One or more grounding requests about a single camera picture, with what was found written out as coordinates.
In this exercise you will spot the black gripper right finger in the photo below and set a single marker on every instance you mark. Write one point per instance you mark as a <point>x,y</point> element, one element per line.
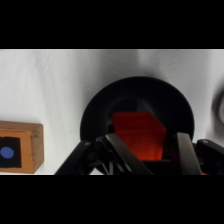
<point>188,155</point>

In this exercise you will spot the red cube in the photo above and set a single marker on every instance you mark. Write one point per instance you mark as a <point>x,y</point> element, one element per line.
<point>140,133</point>

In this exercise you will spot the wooden block with blue dot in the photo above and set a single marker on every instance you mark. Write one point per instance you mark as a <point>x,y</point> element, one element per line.
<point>31,146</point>

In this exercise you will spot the black bowl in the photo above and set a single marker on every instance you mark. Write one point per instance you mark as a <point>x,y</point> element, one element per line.
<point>166,100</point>

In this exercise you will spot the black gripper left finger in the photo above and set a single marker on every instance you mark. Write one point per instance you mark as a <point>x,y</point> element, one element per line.
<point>130,155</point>

